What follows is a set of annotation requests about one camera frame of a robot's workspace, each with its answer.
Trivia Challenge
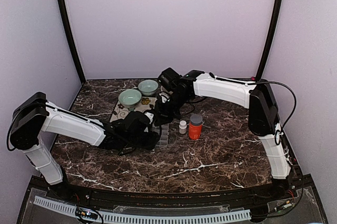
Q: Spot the small white pill bottle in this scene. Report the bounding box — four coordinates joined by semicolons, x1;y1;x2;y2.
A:
179;120;187;135

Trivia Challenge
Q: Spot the white slotted cable duct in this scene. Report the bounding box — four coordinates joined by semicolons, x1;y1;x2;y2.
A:
33;196;251;223

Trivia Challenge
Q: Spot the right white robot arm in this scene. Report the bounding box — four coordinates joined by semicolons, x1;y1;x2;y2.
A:
154;68;291;200

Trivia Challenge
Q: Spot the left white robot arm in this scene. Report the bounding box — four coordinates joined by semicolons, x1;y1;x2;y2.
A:
6;92;161;201

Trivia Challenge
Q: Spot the light green ceramic bowl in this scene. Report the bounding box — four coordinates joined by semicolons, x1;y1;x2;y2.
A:
118;89;142;110

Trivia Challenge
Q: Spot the blue striped ceramic bowl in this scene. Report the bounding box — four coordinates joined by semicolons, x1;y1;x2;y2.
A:
138;79;159;96

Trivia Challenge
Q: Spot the floral rectangular ceramic plate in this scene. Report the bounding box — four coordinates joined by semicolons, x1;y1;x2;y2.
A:
110;96;157;122

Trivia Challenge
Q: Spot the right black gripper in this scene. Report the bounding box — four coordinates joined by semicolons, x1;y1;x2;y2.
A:
155;91;190;126

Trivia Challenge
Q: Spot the black frame post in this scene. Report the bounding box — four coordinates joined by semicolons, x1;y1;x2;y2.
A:
57;0;86;85
255;0;282;81

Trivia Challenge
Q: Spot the left black frame post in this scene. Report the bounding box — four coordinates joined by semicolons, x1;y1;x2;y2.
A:
57;0;86;85

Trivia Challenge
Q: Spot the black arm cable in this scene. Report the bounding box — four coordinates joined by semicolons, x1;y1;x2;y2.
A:
252;81;297;130

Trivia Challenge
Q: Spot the black front rail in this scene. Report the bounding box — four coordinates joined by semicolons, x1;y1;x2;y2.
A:
47;184;300;208

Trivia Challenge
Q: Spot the orange pill bottle grey cap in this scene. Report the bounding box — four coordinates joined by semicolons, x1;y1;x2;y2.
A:
189;114;203;140

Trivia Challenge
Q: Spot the clear plastic pill organizer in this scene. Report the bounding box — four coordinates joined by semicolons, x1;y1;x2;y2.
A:
153;124;169;148

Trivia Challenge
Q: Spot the right black frame post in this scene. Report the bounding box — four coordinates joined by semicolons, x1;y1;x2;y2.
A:
255;0;282;81

